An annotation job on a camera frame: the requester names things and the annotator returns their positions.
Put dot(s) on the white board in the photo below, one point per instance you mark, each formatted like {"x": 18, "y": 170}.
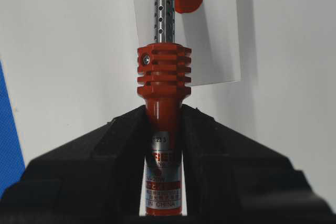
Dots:
{"x": 70, "y": 67}

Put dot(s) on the blue table cloth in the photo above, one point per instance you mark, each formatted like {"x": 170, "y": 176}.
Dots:
{"x": 11, "y": 161}

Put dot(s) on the red handled soldering iron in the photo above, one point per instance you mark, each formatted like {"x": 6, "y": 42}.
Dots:
{"x": 163, "y": 68}

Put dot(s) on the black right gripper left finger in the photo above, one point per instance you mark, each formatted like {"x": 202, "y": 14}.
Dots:
{"x": 96, "y": 178}

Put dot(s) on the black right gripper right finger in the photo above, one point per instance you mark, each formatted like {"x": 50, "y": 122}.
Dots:
{"x": 231, "y": 178}

